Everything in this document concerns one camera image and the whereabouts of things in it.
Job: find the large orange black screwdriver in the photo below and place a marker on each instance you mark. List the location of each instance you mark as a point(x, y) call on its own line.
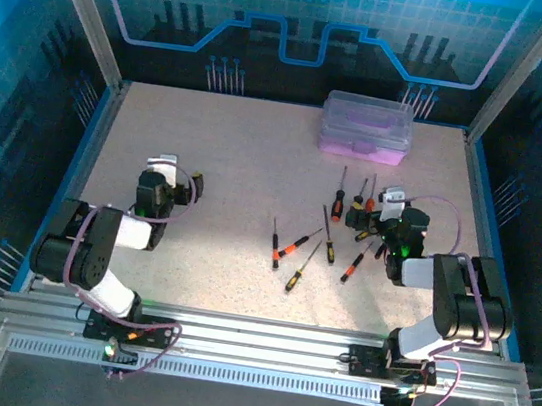
point(336, 207)

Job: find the long yellow black screwdriver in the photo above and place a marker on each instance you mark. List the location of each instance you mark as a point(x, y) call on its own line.
point(329, 251)

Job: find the small orange black screwdriver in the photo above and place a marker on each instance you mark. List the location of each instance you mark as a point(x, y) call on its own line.
point(275, 254)
point(352, 267)
point(295, 244)

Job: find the purple clear plastic toolbox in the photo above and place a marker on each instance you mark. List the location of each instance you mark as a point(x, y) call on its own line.
point(363, 125)

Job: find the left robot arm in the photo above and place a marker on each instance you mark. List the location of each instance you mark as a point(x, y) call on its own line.
point(93, 248)

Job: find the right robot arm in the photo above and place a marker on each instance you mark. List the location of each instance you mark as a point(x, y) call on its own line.
point(469, 301)

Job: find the blue printed back panel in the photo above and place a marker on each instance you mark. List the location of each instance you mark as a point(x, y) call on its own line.
point(297, 15)

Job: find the blue printed left side panel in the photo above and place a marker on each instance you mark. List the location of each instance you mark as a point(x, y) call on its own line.
point(6, 75)

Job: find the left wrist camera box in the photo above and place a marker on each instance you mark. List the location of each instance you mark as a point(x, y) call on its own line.
point(162, 165)

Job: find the right table side rail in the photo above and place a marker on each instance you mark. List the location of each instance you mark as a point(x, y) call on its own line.
point(477, 207)

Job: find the table side rail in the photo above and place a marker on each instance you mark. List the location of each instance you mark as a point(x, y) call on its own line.
point(477, 207)
point(93, 153)

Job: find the left table side rail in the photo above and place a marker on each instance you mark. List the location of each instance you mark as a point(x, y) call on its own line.
point(93, 153)

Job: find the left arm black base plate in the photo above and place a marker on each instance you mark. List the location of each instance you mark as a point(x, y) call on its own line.
point(162, 331)

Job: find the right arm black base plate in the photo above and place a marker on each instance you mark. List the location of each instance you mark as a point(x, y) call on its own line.
point(365, 360)

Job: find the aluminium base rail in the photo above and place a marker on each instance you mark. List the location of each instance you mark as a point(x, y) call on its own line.
point(257, 337)

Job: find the right aluminium post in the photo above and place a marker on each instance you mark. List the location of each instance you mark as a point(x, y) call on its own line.
point(521, 71)

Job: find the aluminium post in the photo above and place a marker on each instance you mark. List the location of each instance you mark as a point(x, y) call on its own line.
point(521, 71)
point(83, 10)

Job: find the left aluminium post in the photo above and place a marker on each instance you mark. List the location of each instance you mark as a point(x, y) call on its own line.
point(83, 10)

